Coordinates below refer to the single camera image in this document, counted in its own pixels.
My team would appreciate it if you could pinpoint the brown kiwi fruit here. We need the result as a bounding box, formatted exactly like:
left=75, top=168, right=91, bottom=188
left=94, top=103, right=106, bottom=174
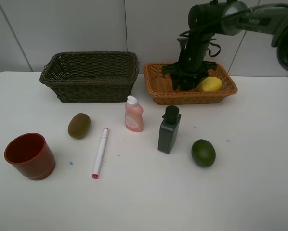
left=67, top=113, right=91, bottom=139

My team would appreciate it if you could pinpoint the red plastic cup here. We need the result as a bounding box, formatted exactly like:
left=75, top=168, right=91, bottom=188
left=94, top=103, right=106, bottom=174
left=4, top=133, right=56, bottom=180

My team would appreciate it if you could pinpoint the dark brown wicker basket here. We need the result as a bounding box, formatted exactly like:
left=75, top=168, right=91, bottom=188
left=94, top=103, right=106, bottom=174
left=39, top=51, right=139, bottom=103

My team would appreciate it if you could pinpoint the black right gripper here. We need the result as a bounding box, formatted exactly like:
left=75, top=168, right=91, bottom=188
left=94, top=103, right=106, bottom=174
left=162, top=33, right=218, bottom=91

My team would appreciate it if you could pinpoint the green lime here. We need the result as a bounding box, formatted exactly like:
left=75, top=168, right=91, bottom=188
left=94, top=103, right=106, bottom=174
left=191, top=139, right=216, bottom=167

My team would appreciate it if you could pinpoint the dark green square bottle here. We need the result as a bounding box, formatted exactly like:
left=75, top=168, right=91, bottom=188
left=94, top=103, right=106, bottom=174
left=158, top=105, right=181, bottom=154

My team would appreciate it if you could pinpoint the pink lotion bottle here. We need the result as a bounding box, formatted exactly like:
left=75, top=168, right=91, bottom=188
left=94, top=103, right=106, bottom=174
left=125, top=95, right=144, bottom=132

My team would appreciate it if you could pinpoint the yellow lemon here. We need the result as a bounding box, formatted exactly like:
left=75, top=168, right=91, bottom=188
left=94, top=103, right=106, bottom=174
left=199, top=77, right=223, bottom=92

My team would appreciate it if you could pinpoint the white pink-capped marker pen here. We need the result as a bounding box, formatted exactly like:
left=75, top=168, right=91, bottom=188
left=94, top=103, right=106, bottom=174
left=92, top=128, right=109, bottom=179

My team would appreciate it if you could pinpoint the orange wicker basket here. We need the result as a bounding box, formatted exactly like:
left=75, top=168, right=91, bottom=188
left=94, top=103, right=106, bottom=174
left=144, top=62, right=238, bottom=105

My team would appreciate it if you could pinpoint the dark green right robot arm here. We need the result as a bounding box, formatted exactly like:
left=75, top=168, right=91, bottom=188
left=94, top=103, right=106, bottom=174
left=162, top=0, right=288, bottom=91

